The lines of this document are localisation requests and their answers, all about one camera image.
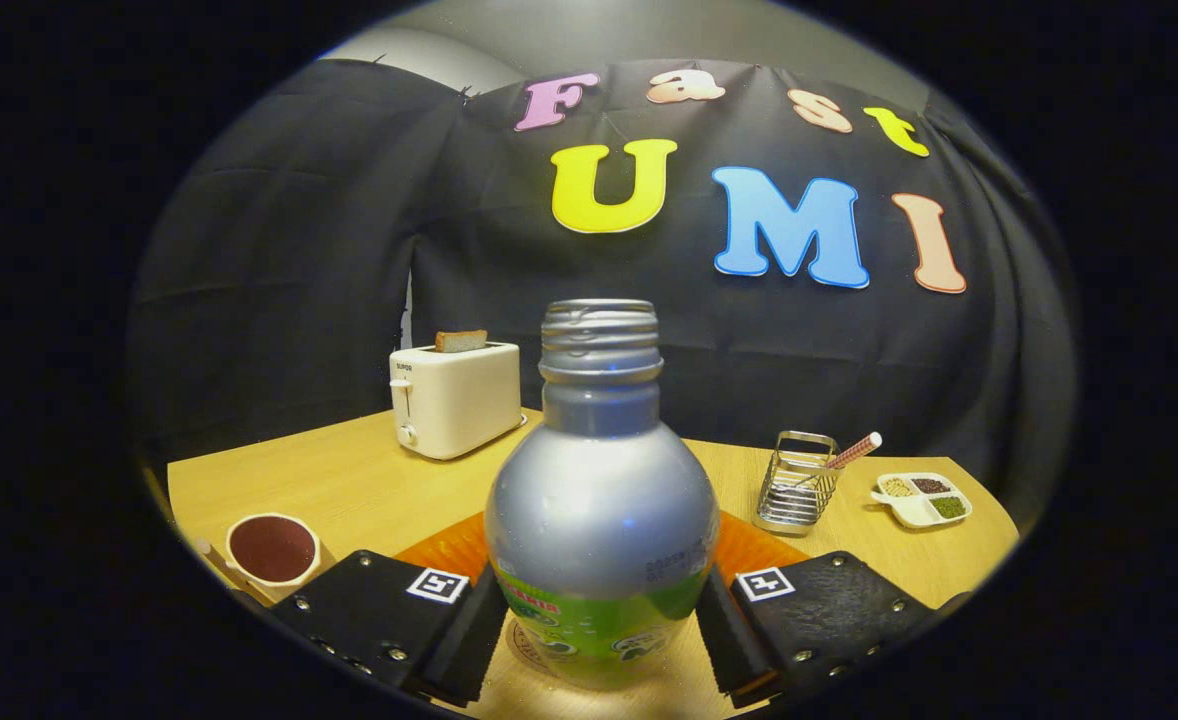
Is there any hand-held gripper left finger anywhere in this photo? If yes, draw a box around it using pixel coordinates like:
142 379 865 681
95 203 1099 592
269 514 510 706

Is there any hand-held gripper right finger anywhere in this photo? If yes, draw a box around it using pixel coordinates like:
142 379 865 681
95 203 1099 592
696 512 935 709

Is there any beige cup with handle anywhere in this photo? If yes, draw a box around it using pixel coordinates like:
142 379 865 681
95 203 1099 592
194 513 337 606

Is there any round cork coaster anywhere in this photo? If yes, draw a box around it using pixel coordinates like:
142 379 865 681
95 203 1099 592
506 615 590 683

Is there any silver green juice bottle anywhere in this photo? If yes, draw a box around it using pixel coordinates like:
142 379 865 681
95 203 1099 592
484 298 722 691

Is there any wooden table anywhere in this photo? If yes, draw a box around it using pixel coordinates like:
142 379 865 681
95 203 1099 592
167 405 1020 720

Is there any white divided grain dish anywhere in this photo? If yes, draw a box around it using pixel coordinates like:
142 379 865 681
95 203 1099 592
870 472 974 529

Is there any red striped straw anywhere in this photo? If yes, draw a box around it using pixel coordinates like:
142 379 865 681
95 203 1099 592
799 432 883 486

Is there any white toaster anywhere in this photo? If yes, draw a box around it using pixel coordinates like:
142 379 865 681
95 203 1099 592
389 341 527 461

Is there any wire mesh basket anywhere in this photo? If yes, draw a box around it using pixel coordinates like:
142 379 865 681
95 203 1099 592
752 431 842 536

